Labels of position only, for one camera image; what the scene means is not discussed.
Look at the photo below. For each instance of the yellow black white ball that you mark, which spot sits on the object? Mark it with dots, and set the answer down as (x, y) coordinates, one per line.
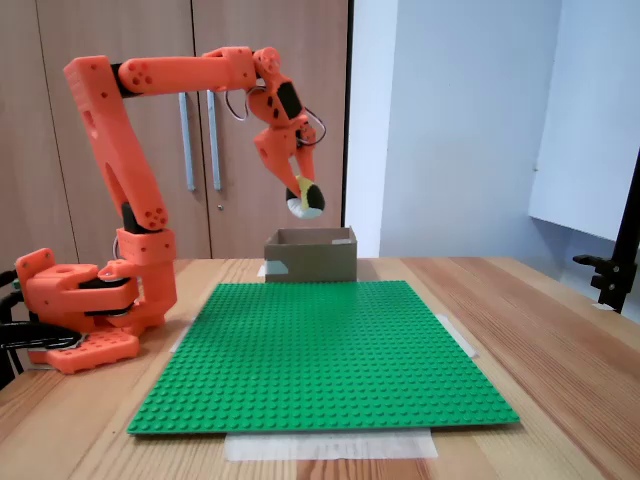
(310, 205)

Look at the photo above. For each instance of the cardboard box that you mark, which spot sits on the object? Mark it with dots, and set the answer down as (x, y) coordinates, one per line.
(320, 260)

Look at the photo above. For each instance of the wooden cabinet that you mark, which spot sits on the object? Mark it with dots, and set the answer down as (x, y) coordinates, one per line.
(300, 30)

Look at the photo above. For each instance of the masking tape strip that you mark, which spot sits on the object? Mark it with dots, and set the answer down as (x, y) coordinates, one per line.
(325, 446)
(182, 335)
(457, 335)

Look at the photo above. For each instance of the green studded baseplate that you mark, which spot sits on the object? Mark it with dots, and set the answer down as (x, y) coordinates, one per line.
(325, 360)

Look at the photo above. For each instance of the white wall panel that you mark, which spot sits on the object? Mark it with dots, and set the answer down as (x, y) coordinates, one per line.
(585, 150)

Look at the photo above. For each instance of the black camera stand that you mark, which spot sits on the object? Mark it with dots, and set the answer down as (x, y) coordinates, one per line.
(610, 280)

